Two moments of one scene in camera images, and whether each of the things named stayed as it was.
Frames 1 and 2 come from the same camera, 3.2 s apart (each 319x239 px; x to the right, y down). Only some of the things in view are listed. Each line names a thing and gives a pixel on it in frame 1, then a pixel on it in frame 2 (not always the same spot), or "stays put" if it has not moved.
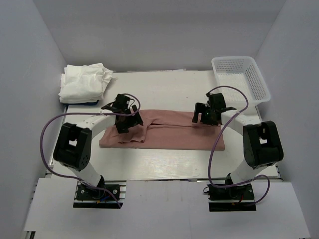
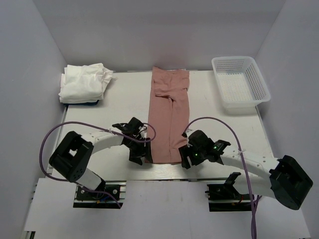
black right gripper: [202, 108] → [186, 151]
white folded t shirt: [84, 83] stays put
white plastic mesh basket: [240, 72] stays put
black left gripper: [135, 119] → [144, 151]
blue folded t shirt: [81, 103] stays put
